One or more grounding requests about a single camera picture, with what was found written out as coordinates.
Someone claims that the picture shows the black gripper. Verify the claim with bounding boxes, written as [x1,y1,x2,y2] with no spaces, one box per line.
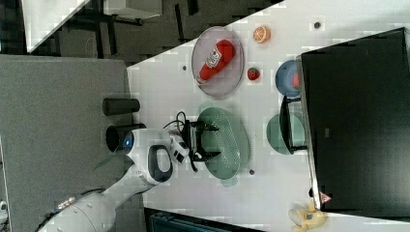
[182,121,220,161]

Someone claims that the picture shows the green oval strainer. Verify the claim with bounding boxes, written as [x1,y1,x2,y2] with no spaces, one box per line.
[197,104,250,188]

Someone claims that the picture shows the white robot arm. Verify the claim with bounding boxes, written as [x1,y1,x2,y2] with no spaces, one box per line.
[36,121,218,232]

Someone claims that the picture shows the green bowl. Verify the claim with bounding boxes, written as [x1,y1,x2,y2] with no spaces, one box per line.
[266,114,306,155]

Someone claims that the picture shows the small red strawberry toy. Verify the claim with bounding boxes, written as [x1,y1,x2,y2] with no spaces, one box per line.
[247,68,260,80]

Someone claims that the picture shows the red ketchup bottle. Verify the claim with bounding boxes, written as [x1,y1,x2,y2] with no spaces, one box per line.
[196,40,236,84]

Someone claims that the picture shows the blue bowl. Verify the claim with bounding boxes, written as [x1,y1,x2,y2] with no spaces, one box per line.
[276,60,300,98]

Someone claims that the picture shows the red strawberry in bowl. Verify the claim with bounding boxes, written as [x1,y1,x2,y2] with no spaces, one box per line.
[292,72,300,90]

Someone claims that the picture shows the orange slice toy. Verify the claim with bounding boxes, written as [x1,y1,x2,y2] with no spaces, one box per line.
[252,26,271,44]

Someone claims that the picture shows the peeled banana toy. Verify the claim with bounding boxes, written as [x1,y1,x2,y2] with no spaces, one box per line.
[288,201,327,232]

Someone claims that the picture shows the black toaster oven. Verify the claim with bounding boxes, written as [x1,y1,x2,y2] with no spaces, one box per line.
[296,27,410,221]

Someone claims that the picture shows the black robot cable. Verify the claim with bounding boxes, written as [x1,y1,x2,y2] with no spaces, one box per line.
[162,110,199,173]

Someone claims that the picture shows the black cylinder post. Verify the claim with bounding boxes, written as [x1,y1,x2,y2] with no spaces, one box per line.
[102,99,140,116]
[105,124,146,152]

